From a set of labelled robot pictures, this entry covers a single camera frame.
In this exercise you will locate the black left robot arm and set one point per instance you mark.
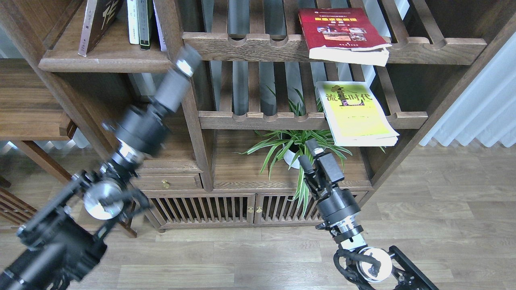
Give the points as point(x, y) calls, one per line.
point(65, 239)

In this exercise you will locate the dark green upright book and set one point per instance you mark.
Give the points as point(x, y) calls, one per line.
point(145, 12)

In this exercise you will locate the green spider plant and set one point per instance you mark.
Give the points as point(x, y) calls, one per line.
point(273, 140)

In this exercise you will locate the white curtain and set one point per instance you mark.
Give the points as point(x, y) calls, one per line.
point(485, 112)

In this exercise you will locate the maroon book white characters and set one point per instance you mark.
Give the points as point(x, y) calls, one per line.
point(99, 15)

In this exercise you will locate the yellow green book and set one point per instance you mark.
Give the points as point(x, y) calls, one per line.
point(354, 115)

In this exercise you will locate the white book behind post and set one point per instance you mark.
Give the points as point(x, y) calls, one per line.
point(159, 30)

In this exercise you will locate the red book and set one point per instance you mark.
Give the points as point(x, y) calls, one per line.
point(342, 35)

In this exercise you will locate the white plant pot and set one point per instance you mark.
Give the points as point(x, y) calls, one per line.
point(292, 153)

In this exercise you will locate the white upright book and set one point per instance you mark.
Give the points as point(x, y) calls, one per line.
point(132, 17)

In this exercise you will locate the brass drawer knob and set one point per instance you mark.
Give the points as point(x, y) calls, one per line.
point(165, 183)

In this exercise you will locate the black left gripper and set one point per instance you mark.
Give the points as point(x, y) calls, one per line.
point(142, 132)

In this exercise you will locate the dark wooden bookshelf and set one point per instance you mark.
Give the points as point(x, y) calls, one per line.
point(252, 81)

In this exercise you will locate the wooden side table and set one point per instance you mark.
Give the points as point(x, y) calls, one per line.
point(29, 114)

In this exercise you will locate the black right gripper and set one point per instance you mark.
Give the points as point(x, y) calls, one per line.
point(337, 207)

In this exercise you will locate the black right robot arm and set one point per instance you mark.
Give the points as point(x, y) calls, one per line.
point(359, 263)

